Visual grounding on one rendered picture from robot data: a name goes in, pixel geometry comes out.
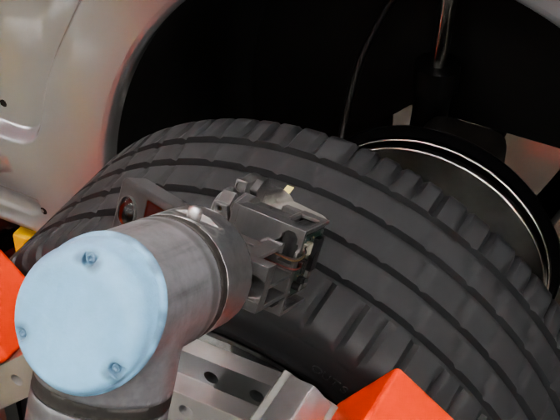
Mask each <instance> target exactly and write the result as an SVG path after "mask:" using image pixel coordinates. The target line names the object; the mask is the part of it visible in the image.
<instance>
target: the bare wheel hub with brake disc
mask: <svg viewBox="0 0 560 420"><path fill-rule="evenodd" d="M357 146H358V148H359V149H360V148H368V149H370V150H372V151H374V152H376V153H378V154H379V156H380V158H381V159H382V158H389V159H392V160H393V161H394V162H396V163H399V164H400V165H401V168H402V170H405V169H410V170H412V171H414V172H415V173H417V174H418V175H420V176H422V180H423V182H424V183H425V182H431V183H433V184H435V185H436V186H438V187H439V188H441V189H442V191H443V195H444V196H449V195H451V196H452V197H454V198H456V199H457V200H458V201H459V202H460V203H462V204H463V205H464V206H466V207H467V213H475V214H476V215H477V216H479V217H480V218H481V219H482V220H483V221H484V222H485V223H486V224H487V225H488V226H490V233H497V234H499V235H500V236H501V237H502V238H503V239H504V240H505V241H506V242H507V243H508V244H509V245H510V246H511V247H512V248H513V249H514V250H515V256H519V257H521V258H522V259H523V260H524V261H525V262H526V263H527V265H528V266H529V267H530V268H531V269H532V272H531V273H533V274H536V275H537V276H538V277H539V278H540V280H541V281H542V282H543V284H544V285H545V286H546V288H547V289H548V290H549V288H550V283H551V278H552V260H551V254H550V250H549V246H548V241H547V239H546V236H545V234H544V231H543V229H542V227H541V224H540V222H539V221H538V219H537V217H536V216H535V214H534V212H533V210H532V209H531V208H530V207H529V205H528V204H527V202H526V201H525V200H524V199H523V197H522V196H521V195H520V194H519V193H518V191H517V190H516V189H515V188H514V187H513V186H512V185H511V184H510V183H509V182H508V181H506V180H505V179H504V178H503V177H502V176H500V175H499V174H498V173H497V172H495V171H494V170H493V169H491V168H490V167H489V166H487V165H486V164H484V163H483V162H481V161H479V160H477V159H476V158H475V157H472V156H471V155H469V154H467V153H465V152H463V151H460V150H458V149H456V148H454V147H450V146H448V145H446V144H443V143H440V142H435V141H432V140H427V139H424V138H419V137H379V138H375V139H371V140H368V141H365V142H361V143H359V144H357Z"/></svg>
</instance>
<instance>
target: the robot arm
mask: <svg viewBox="0 0 560 420"><path fill-rule="evenodd" d="M269 181H270V178H268V177H264V176H263V175H260V174H258V173H255V172H252V173H249V174H248V175H246V176H245V177H243V178H238V179H237V181H236V183H235V186H234V187H227V188H224V189H223V191H222V192H220V193H219V194H218V195H217V196H216V198H215V199H214V201H213V203H212V206H211V209H209V208H206V207H199V206H196V205H192V206H191V205H189V204H187V203H186V202H184V201H183V200H181V199H179V198H178V197H175V196H174V195H172V194H171V193H170V192H168V191H166V190H164V189H163V188H161V187H159V186H158V185H156V184H155V183H153V182H151V181H149V180H147V179H146V178H132V177H126V178H124V179H123V180H122V186H121V190H120V193H119V198H118V202H117V209H116V212H115V217H114V220H113V225H112V228H110V229H108V230H105V231H95V232H87V233H84V234H82V235H79V236H77V237H74V238H72V239H70V240H68V241H67V242H65V243H64V244H62V245H61V246H60V247H58V248H55V249H53V250H52V251H51V252H49V253H47V254H46V255H44V256H43V257H42V258H41V259H39V260H38V261H37V262H36V263H35V264H34V265H33V267H32V268H31V269H30V271H29V272H28V274H27V276H26V277H25V278H24V280H23V282H22V285H21V287H20V289H19V292H18V295H17V301H16V306H15V317H14V321H15V329H16V334H17V340H18V344H19V347H20V349H21V351H22V355H23V356H24V357H25V359H26V361H27V363H28V365H29V366H30V367H31V369H32V370H33V371H32V379H31V384H30V389H29V394H28V399H27V408H26V413H25V418H24V420H168V413H169V408H170V404H171V400H172V395H173V390H174V386H175V382H176V377H177V373H178V365H179V361H180V357H181V352H182V349H183V347H184V346H186V345H188V344H189V343H191V342H193V341H195V340H196V339H198V338H200V337H201V336H203V335H205V334H207V333H209V332H211V331H212V330H214V329H215V328H218V327H220V326H222V325H223V324H224V323H227V322H228V321H229V320H230V319H231V318H233V317H234V316H235V315H236V314H237V313H239V311H240V309H241V308H242V309H244V310H246V311H249V312H250V313H254V314H256V313H258V312H260V311H262V310H266V311H268V312H270V313H273V314H275V315H277V316H279V317H280V316H282V315H283V314H284V313H286V312H288V311H289V310H291V309H293V308H295V307H296V306H297V305H299V304H301V303H303V302H304V300H305V297H301V296H299V295H297V294H296V293H298V292H300V291H302V290H303V289H304V288H306V286H307V283H308V278H309V276H310V274H311V271H312V270H314V269H315V267H316V264H317V261H318V256H319V253H320V251H321V248H322V245H323V241H324V237H322V235H323V231H324V228H325V226H326V225H328V224H329V222H330V221H329V220H327V219H326V218H325V217H324V216H323V215H322V214H320V213H318V212H314V211H313V210H311V209H309V208H307V207H304V206H303V205H301V204H299V203H297V202H294V201H293V198H292V197H291V195H290V194H288V193H287V192H286V191H285V190H284V189H282V188H280V187H277V186H274V185H272V184H271V183H270V182H269ZM287 300H289V301H291V303H289V304H288V305H287V306H285V303H286V301H287ZM277 301H278V303H277V304H276V303H275V302H277ZM284 306H285V307H284Z"/></svg>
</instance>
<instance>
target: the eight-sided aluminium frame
mask: <svg viewBox="0 0 560 420"><path fill-rule="evenodd" d="M177 371H178V372H180V373H182V374H185V375H187V376H189V377H191V378H195V379H197V380H199V381H202V382H204V383H207V384H209V385H212V386H214V388H213V387H209V386H208V385H205V384H203V383H200V382H197V381H195V380H193V379H191V378H189V377H185V376H183V375H181V374H178V373H177V377H176V382H175V386H174V390H173V394H172V400H171V404H170V408H169V413H168V417H167V418H170V419H172V420H331V419H332V417H333V415H334V413H335V412H336V411H337V410H338V406H337V405H335V404H334V403H332V402H331V401H329V400H328V399H326V398H325V397H324V396H323V395H322V394H321V393H320V392H319V391H318V389H317V388H316V387H315V386H313V385H312V384H310V383H308V382H304V381H302V380H300V379H298V378H297V377H295V376H294V375H292V374H291V373H290V372H289V371H287V370H284V371H283V372H279V371H277V370H274V369H271V368H270V367H266V366H263V365H262V364H259V363H257V362H254V361H251V360H249V359H246V358H244V357H240V356H238V355H236V354H234V353H231V352H228V351H226V350H223V349H221V348H219V347H215V346H213V345H211V344H208V343H206V342H203V341H200V340H198V339H196V340H195V341H193V342H190V343H189V344H188V345H186V346H184V347H183V348H182V352H181V357H180V361H179V365H178V370H177ZM32 375H33V370H32V369H31V367H30V366H29V365H28V362H27V361H26V359H25V357H24V356H23V353H22V351H21V349H20V348H19V349H18V350H17V351H16V352H15V353H14V354H13V355H12V357H11V358H10V359H8V360H7V361H6V362H3V363H1V364H0V420H19V416H18V409H17V405H16V402H18V401H20V400H23V399H24V398H27V397H28V394H29V389H30V384H31V379H32Z"/></svg>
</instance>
